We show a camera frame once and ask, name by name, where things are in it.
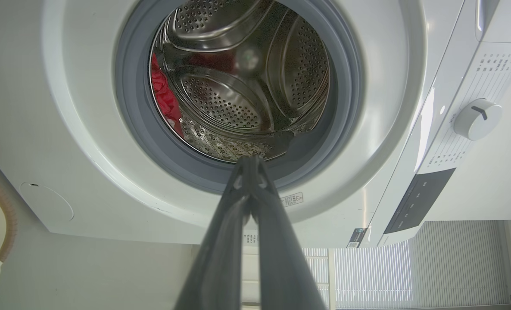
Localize stainless steel washing machine drum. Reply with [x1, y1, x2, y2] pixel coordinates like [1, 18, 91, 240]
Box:
[149, 0, 330, 163]

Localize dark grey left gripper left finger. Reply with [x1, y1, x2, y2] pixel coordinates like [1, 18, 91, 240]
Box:
[174, 156, 252, 310]

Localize red cloth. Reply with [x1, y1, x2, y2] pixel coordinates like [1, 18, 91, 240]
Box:
[151, 53, 185, 138]

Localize white program dial knob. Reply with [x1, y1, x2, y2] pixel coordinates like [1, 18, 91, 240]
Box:
[453, 99, 503, 141]

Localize white front-load washing machine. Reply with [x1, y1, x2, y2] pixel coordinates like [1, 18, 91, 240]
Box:
[0, 0, 511, 249]

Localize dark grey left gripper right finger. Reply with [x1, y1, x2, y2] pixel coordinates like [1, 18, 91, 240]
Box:
[249, 156, 327, 310]

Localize grey rubber door gasket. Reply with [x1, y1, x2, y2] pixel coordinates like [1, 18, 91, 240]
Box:
[115, 0, 365, 194]

